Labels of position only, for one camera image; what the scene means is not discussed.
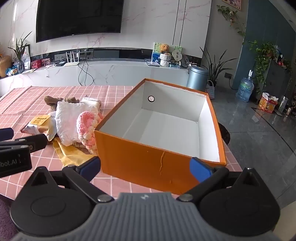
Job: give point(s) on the wet wipes pack yellow label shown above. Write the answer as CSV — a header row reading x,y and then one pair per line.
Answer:
x,y
38,126

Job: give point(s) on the hanging vine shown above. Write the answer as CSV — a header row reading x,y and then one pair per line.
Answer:
x,y
231,16

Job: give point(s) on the long-leaf floor plant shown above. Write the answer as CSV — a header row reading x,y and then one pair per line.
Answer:
x,y
214,67

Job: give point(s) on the small black box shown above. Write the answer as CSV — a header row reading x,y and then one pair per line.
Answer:
x,y
60,63

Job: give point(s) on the red box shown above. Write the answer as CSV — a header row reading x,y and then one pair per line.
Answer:
x,y
35,64
45,62

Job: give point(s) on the orange cardboard box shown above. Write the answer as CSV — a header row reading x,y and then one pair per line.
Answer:
x,y
138,162

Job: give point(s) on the white router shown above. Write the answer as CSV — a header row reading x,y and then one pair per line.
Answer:
x,y
71,63

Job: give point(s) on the framed wall picture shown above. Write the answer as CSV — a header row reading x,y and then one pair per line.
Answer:
x,y
231,3

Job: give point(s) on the orange gift bag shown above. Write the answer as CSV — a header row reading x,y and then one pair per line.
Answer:
x,y
268,104

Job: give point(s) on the small teddy bear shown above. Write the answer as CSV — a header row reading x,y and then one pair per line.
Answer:
x,y
163,48

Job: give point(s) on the green picture book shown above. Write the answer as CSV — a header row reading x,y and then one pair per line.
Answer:
x,y
156,49

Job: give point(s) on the white crinkled towel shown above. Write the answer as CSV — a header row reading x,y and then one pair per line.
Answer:
x,y
68,120

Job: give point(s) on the gold vase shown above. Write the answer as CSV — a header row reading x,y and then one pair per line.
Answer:
x,y
4,66

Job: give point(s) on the white marble television cabinet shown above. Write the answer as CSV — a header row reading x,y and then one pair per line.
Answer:
x,y
115,71

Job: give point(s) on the green plant in glass vase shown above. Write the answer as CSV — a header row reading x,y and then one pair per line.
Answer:
x,y
20,53

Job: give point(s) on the pothos plant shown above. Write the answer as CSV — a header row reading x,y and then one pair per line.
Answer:
x,y
263,58

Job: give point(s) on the yellow cloth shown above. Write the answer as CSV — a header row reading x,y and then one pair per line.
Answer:
x,y
69,154

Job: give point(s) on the yellow paper envelope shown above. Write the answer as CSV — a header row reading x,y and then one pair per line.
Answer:
x,y
29,71

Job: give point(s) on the grey laptop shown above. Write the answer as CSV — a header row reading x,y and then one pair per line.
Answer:
x,y
152,63

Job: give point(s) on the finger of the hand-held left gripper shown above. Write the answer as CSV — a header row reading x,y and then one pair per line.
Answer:
x,y
34,142
5,134

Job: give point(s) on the dark grey cabinet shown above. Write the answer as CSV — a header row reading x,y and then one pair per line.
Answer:
x,y
277,78

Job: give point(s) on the water bottle with pump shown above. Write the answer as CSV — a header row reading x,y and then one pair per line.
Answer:
x,y
245,89

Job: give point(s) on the wall outlet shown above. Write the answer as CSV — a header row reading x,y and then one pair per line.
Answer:
x,y
228,75

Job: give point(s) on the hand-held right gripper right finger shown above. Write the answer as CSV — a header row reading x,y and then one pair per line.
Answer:
x,y
198,168

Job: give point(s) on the pink crochet hat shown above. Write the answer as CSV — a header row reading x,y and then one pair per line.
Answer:
x,y
86,127

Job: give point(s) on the black wall television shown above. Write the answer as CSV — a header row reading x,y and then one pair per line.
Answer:
x,y
78,18

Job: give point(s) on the snack bag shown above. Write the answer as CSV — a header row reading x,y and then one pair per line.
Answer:
x,y
11,71

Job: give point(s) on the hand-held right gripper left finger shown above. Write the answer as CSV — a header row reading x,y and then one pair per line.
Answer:
x,y
91,168

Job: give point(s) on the round hand fan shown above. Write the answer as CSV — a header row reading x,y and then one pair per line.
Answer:
x,y
175,55

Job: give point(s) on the woven basket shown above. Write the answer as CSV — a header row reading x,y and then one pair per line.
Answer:
x,y
210,91

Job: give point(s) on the metal trash can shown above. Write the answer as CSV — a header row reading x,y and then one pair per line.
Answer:
x,y
196,78

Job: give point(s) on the pink checked tablecloth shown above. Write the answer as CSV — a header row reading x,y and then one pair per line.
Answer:
x,y
23,99

